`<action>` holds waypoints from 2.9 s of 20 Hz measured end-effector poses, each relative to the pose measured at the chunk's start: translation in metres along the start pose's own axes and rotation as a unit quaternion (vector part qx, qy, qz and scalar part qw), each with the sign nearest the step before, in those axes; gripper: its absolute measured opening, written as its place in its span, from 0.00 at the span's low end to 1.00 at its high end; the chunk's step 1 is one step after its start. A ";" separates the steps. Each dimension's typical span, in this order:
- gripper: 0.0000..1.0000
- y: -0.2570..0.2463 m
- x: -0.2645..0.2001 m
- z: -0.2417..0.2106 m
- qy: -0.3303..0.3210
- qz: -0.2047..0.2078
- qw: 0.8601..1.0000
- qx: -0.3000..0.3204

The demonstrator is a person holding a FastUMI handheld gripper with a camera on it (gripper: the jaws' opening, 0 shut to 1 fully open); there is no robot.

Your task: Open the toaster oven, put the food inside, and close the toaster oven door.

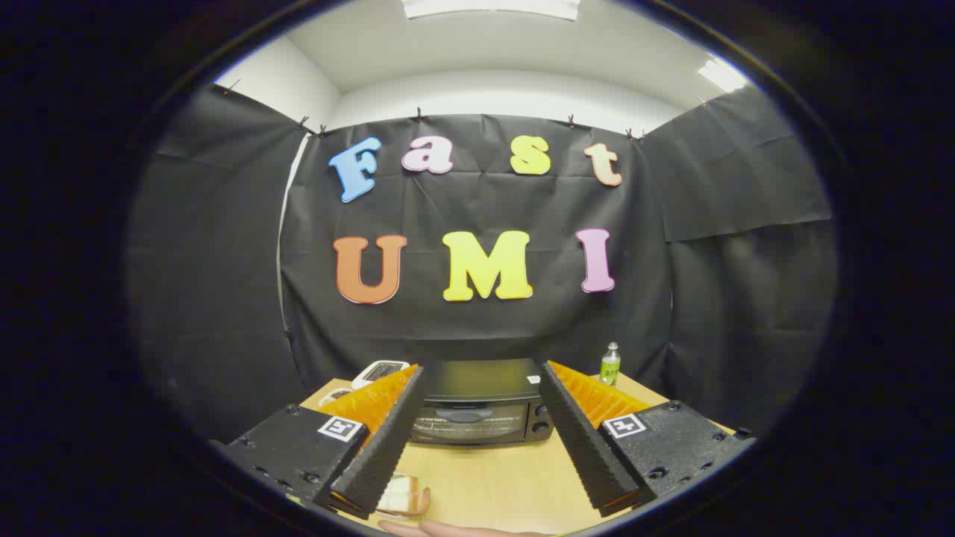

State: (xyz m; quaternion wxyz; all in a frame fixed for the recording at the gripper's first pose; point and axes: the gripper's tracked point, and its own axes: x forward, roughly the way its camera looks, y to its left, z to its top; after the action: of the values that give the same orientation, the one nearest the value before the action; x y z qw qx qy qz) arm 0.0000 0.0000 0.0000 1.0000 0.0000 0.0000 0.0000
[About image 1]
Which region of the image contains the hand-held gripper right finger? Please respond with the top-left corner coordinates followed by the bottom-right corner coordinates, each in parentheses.
top-left (537, 360), bottom-right (756, 518)

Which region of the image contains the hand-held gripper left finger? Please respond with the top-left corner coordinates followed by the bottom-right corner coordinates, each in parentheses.
top-left (222, 364), bottom-right (428, 521)

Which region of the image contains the sandwich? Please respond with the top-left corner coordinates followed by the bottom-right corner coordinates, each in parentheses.
top-left (375, 474), bottom-right (433, 520)

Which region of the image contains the black toaster oven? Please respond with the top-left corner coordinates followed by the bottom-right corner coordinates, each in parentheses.
top-left (409, 358), bottom-right (557, 447)

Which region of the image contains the white pop-up toaster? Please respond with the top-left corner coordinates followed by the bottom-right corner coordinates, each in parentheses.
top-left (351, 360), bottom-right (411, 390)

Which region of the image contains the black backdrop cloth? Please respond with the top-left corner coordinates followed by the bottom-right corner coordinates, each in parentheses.
top-left (127, 82), bottom-right (840, 448)

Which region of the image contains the ceiling light panel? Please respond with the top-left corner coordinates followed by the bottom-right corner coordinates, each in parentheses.
top-left (401, 0), bottom-right (581, 21)
top-left (698, 58), bottom-right (749, 94)

